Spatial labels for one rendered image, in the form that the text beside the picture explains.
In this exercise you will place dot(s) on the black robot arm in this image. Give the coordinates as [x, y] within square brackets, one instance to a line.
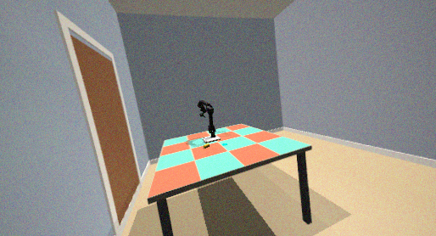
[210, 111]

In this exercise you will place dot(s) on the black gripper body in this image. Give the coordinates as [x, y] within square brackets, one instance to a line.
[204, 110]

